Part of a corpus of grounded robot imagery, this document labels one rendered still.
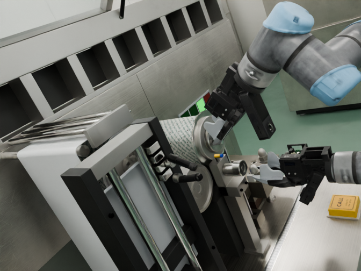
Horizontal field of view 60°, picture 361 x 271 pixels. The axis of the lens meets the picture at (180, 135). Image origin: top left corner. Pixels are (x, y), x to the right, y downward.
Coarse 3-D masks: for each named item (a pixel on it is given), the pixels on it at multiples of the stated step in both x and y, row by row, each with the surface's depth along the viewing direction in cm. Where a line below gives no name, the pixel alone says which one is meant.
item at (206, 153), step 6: (204, 120) 79; (210, 120) 81; (198, 126) 79; (198, 132) 78; (204, 132) 79; (198, 138) 78; (204, 138) 79; (198, 144) 78; (204, 144) 79; (204, 150) 79; (222, 150) 85; (204, 156) 80; (210, 156) 80
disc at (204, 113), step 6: (198, 114) 80; (204, 114) 81; (210, 114) 83; (198, 120) 79; (192, 126) 78; (192, 132) 77; (192, 138) 77; (192, 144) 77; (198, 150) 78; (198, 156) 78; (204, 162) 80; (210, 162) 82
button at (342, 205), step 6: (336, 198) 91; (342, 198) 90; (348, 198) 90; (354, 198) 89; (330, 204) 90; (336, 204) 89; (342, 204) 88; (348, 204) 88; (354, 204) 87; (330, 210) 89; (336, 210) 88; (342, 210) 87; (348, 210) 86; (354, 210) 85; (342, 216) 87; (348, 216) 86; (354, 216) 85
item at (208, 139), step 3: (207, 132) 79; (204, 135) 79; (207, 135) 79; (210, 135) 79; (207, 138) 78; (210, 138) 79; (207, 141) 79; (210, 141) 79; (207, 144) 79; (210, 144) 79; (207, 147) 80; (210, 147) 79; (213, 147) 80; (216, 147) 81; (219, 147) 82; (210, 150) 81; (213, 150) 80; (216, 150) 81; (219, 150) 82
